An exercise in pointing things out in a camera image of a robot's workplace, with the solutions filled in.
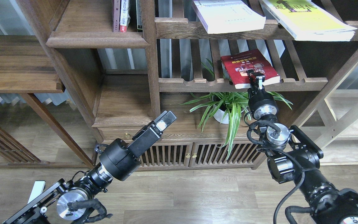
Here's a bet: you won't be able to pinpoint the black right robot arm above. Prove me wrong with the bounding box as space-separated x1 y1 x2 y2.
247 70 358 224

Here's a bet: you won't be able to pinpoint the white plant pot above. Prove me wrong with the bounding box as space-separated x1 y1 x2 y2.
213 105 230 124

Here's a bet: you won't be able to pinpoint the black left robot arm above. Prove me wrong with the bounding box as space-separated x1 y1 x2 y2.
5 111 176 224

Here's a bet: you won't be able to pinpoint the dark wooden bookshelf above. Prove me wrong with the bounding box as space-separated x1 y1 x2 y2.
17 0 358 169

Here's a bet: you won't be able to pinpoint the yellow green book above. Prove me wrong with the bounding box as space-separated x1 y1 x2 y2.
260 0 357 42

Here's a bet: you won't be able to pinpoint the spider plant leaves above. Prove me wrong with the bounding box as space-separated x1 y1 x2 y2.
179 58 293 160

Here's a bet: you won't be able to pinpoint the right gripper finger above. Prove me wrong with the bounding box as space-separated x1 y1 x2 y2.
248 70 265 91

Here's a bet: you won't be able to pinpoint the dark upright book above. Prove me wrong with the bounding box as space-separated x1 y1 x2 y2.
135 0 143 32

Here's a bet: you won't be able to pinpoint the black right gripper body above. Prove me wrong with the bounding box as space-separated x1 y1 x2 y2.
248 84 278 120

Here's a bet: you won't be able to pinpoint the red white upright book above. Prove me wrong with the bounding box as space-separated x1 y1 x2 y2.
118 0 130 32

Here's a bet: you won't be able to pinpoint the dark wooden side shelf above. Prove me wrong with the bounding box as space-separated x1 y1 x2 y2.
0 35 94 168

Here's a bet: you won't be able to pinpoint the light wooden shelf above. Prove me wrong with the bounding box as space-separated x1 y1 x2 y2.
300 56 358 165

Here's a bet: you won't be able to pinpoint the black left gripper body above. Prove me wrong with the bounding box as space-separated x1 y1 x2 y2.
99 121 163 181

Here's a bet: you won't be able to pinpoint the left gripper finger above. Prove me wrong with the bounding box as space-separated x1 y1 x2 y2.
154 111 177 131

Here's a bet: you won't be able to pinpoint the white table leg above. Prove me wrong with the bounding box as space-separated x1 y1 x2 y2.
28 180 46 203

